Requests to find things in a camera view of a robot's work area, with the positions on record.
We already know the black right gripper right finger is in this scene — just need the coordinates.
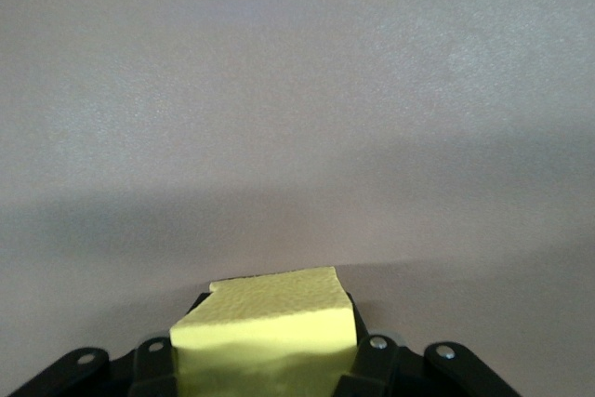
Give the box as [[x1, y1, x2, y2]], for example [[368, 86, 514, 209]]
[[332, 294, 518, 397]]

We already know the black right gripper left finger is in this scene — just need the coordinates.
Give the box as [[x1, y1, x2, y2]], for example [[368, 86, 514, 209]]
[[7, 291, 213, 397]]

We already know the yellow foam cube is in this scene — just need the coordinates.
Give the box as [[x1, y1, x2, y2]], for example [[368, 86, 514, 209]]
[[169, 266, 358, 397]]

